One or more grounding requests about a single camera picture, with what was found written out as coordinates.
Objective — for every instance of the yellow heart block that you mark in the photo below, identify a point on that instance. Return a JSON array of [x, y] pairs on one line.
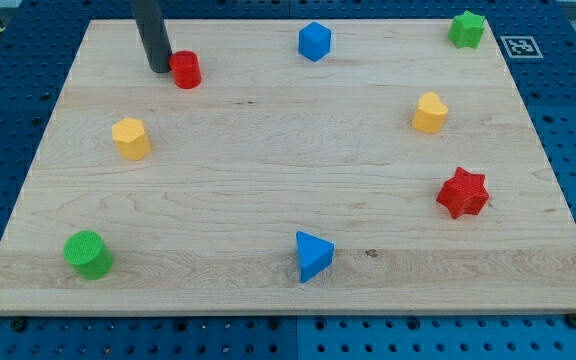
[[430, 113]]

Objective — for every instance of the yellow hexagon block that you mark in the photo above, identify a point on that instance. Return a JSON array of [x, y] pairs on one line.
[[131, 138]]

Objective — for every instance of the green cylinder block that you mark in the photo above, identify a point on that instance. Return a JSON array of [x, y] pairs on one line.
[[87, 253]]

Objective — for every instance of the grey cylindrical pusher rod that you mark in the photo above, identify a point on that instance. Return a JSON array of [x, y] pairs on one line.
[[152, 30]]

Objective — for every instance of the blue cube block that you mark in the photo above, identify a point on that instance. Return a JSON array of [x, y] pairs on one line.
[[314, 41]]

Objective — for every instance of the red star block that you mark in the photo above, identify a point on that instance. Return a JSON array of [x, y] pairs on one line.
[[464, 193]]

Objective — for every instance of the light wooden board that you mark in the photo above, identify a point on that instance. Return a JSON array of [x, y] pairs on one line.
[[271, 143]]

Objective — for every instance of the red cylinder block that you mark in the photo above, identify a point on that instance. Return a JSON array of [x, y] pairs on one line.
[[186, 69]]

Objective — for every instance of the blue triangle block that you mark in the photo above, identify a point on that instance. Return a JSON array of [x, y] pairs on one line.
[[314, 255]]

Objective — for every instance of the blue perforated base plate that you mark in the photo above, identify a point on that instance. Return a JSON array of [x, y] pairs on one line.
[[37, 49]]

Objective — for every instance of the white fiducial marker tag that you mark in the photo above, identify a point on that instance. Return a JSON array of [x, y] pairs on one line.
[[521, 47]]

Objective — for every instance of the green star block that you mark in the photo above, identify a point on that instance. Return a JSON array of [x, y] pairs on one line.
[[467, 30]]

